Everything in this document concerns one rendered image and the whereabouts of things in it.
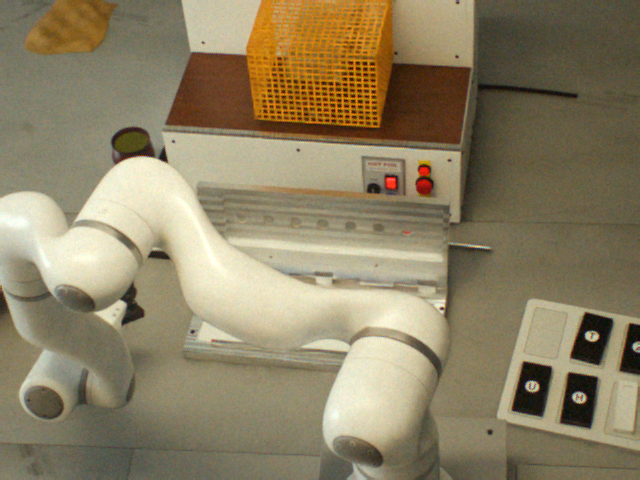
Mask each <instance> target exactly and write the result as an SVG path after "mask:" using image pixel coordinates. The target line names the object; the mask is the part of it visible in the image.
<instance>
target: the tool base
mask: <svg viewBox="0 0 640 480"><path fill-rule="evenodd" d="M289 276H291V277H293V279H295V280H298V281H300V282H303V283H307V284H311V285H315V286H320V287H327V288H337V289H366V290H389V291H398V292H404V293H409V294H413V296H416V297H419V298H422V299H424V300H426V301H428V302H430V303H433V304H434V306H435V307H436V308H438V309H439V310H440V311H441V313H442V314H443V315H444V317H445V310H446V303H447V296H448V283H447V286H436V282H435V281H423V280H419V281H418V282H417V284H410V283H397V282H394V286H393V287H390V286H378V285H365V284H360V279H347V277H334V276H333V272H322V271H317V272H315V274H314V275H309V274H296V273H289ZM441 306H443V307H444V310H441V309H440V307H441ZM202 323H203V320H201V319H200V318H199V317H197V316H196V315H195V314H194V315H193V318H192V321H191V324H190V329H189V332H187V335H186V339H185V342H184V346H183V349H182V351H183V356H184V358H192V359H202V360H213V361H225V363H235V364H246V365H258V366H268V367H279V368H291V369H301V370H313V371H324V372H334V373H339V372H340V370H341V368H342V366H343V364H344V360H345V358H343V357H332V356H320V355H310V354H298V353H286V352H276V351H264V350H253V349H242V348H230V347H219V346H212V344H211V341H200V340H199V339H198V338H199V334H200V331H201V326H202ZM192 330H194V331H195V333H194V334H191V331H192Z"/></svg>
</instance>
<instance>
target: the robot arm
mask: <svg viewBox="0 0 640 480"><path fill-rule="evenodd" d="M152 248H159V249H161V250H163V251H164V252H165V253H166V254H167V255H168V256H169V257H170V259H172V262H173V263H174V265H175V268H176V271H177V274H178V279H179V282H180V286H181V290H182V293H183V297H184V299H185V302H186V304H187V305H189V307H190V308H191V310H192V311H193V313H194V314H195V315H196V316H197V317H199V318H200V319H201V320H203V321H204V322H207V323H209V324H210V325H212V326H214V327H216V328H218V330H220V331H223V332H225V333H227V334H229V335H230V336H232V337H234V338H236V339H240V340H242V341H244V342H246V343H249V344H251V345H254V347H258V348H261V349H266V350H273V351H289V350H294V349H297V348H300V347H303V345H306V344H309V343H311V342H314V341H316V340H322V339H335V340H340V341H343V342H345V343H347V344H349V345H350V349H349V351H348V354H347V356H346V358H345V360H344V364H343V366H342V368H341V370H340V372H339V375H337V377H336V380H335V382H334V385H333V387H332V389H331V392H330V394H329V398H328V401H327V404H326V408H325V413H324V419H323V433H324V438H325V440H326V443H327V444H328V447H329V448H330V450H331V451H332V452H333V453H335V454H336V455H338V456H340V457H342V458H344V459H346V460H348V462H351V463H352V465H353V472H352V473H351V475H350V476H349V478H348V479H347V480H453V478H452V477H450V476H449V474H448V473H447V472H446V471H445V470H444V469H442V468H441V467H440V452H439V431H438V425H437V422H435V419H434V417H433V415H432V413H431V412H430V409H429V408H428V407H429V405H430V402H431V400H432V397H433V394H434V391H435V389H436V386H438V384H439V381H440V379H441V375H442V373H443V370H444V368H445V365H446V362H447V359H448V356H449V351H450V346H451V334H450V329H449V325H448V322H447V320H446V318H445V317H444V315H443V314H442V313H441V311H440V310H439V309H438V308H436V307H435V306H434V305H432V304H431V303H430V302H428V301H426V300H424V299H422V298H419V297H416V296H413V294H409V293H404V292H398V291H389V290H366V289H337V288H327V287H320V286H315V285H311V284H307V283H303V282H300V281H298V280H295V279H293V277H291V276H289V275H285V274H283V273H281V272H279V271H278V270H276V269H274V268H272V267H269V266H267V265H265V264H263V263H262V262H260V260H258V259H256V258H253V257H251V256H249V255H248V254H246V253H244V252H242V251H241V250H239V249H236V248H235V247H233V246H232V245H230V243H229V242H228V241H227V240H226V239H224V238H223V237H222V236H220V235H219V233H218V232H217V231H216V230H215V228H214V226H213V225H212V223H211V222H210V220H209V218H208V217H207V215H206V213H205V211H203V208H202V206H201V204H200V202H199V200H198V198H197V196H196V193H195V191H194V189H193V187H192V186H191V184H190V183H189V181H187V180H186V179H185V178H184V176H183V175H182V174H181V173H180V172H179V171H178V170H177V169H175V168H174V167H171V166H170V165H168V164H166V163H164V162H162V161H160V159H157V158H152V157H146V156H138V157H132V158H129V159H126V161H122V162H121V163H119V164H117V165H116V166H115V167H114V168H112V169H111V170H110V171H109V172H108V173H106V175H105V176H104V178H103V179H102V181H101V182H100V183H99V185H98V186H97V188H96V189H95V191H94V192H93V195H92V196H90V198H89V199H88V201H87V202H86V204H85V205H84V207H83V209H82V210H81V213H80V214H79V216H78V217H77V219H76V220H74V222H73V224H72V225H71V228H70V229H69V225H68V222H67V219H66V217H65V215H64V213H63V210H62V208H61V207H60V206H58V204H57V203H56V202H55V201H54V200H53V199H52V198H50V197H48V196H47V195H44V193H40V192H34V191H22V192H15V193H10V194H7V196H5V197H3V198H1V199H0V282H1V285H2V289H3V292H4V296H5V299H6V301H7V304H8V307H9V311H10V314H11V318H13V321H14V323H15V327H16V329H17V331H18V333H19V334H20V335H21V336H22V338H24V339H25V340H26V341H27V342H30V344H32V345H34V346H36V347H38V348H41V349H43V351H42V353H41V355H40V356H39V358H38V360H37V362H36V364H35V365H34V367H33V368H32V370H31V372H30V373H28V375H27V377H26V379H25V381H24V382H23V384H22V386H21V388H20V393H19V397H20V401H21V404H22V406H23V407H24V410H25V411H26V412H27V413H28V414H30V415H31V416H33V417H34V418H36V419H38V420H40V421H44V422H59V421H63V420H65V419H66V418H67V417H69V416H70V414H71V413H72V411H73V408H74V406H77V405H82V404H85V405H93V406H99V407H105V408H119V407H122V406H125V405H127V404H128V403H129V402H130V400H131V399H132V396H133V393H134V389H135V373H134V367H133V363H132V358H131V354H130V351H129V349H128V346H127V343H126V341H125V339H124V338H122V335H124V333H125V332H126V330H127V329H128V326H129V322H132V321H135V320H137V319H141V318H144V317H145V310H144V309H143V308H142V307H141V306H138V305H137V302H136V301H135V300H134V299H135V297H136V292H137V291H136V287H134V283H133V281H134V279H135V276H136V275H137V273H138V271H140V270H141V268H142V266H143V264H144V263H145V260H146V258H147V257H148V255H149V253H150V252H151V250H152ZM129 312H130V313H129Z"/></svg>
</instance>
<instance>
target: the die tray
mask: <svg viewBox="0 0 640 480"><path fill-rule="evenodd" d="M585 312H587V313H591V314H595V315H600V316H604V317H608V318H613V324H611V328H610V331H609V334H608V337H607V340H606V344H605V347H604V351H603V354H602V357H601V361H600V364H599V366H598V365H593V364H589V363H585V362H582V361H577V360H573V358H570V354H571V351H572V348H573V345H574V341H575V338H576V335H577V332H578V329H579V325H580V322H582V320H583V317H584V314H585ZM630 322H631V323H636V324H640V319H639V318H634V317H629V316H622V315H617V314H611V313H605V312H600V311H594V309H589V308H583V307H577V306H572V305H566V304H560V303H555V302H549V301H543V300H538V299H531V300H529V301H528V302H527V306H526V309H525V314H524V318H523V321H522V325H521V330H520V333H519V337H517V341H516V345H515V349H514V353H513V356H512V361H511V365H510V368H509V372H508V376H507V380H506V384H505V388H504V391H503V396H502V400H500V403H499V407H498V412H497V419H507V425H509V427H514V428H520V429H524V430H529V431H534V432H539V433H544V434H549V435H554V436H559V437H564V438H569V439H574V441H579V442H584V443H589V444H593V445H599V446H604V447H608V448H614V449H619V450H623V451H629V452H633V453H638V455H640V376H639V375H634V373H629V372H624V371H619V368H620V363H621V357H622V353H623V348H624V343H625V338H626V333H628V328H629V323H630ZM523 361H524V362H530V363H536V364H541V365H546V366H552V373H551V379H550V383H548V385H549V388H547V393H546V397H545V402H544V406H543V411H542V416H541V417H538V416H533V415H527V414H522V413H517V412H511V407H512V403H513V399H514V395H515V390H516V386H518V382H519V378H520V372H521V368H522V364H523ZM568 372H575V373H582V374H588V376H594V377H598V384H597V390H596V398H594V404H593V412H592V418H591V425H590V429H589V428H583V427H576V426H570V425H565V423H559V422H560V415H561V409H562V402H563V397H565V390H566V384H567V379H568ZM619 380H622V381H630V382H637V383H638V387H637V398H636V409H635V419H634V430H633V435H630V434H623V433H616V432H613V430H614V421H615V412H616V402H617V393H618V383H619Z"/></svg>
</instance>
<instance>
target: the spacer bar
mask: <svg viewBox="0 0 640 480"><path fill-rule="evenodd" d="M637 387H638V383H637V382H630V381H622V380H619V383H618V393H617V402H616V412H615V421H614V430H613V432H616V433H623V434H630V435H633V430H634V419H635V409H636V398H637Z"/></svg>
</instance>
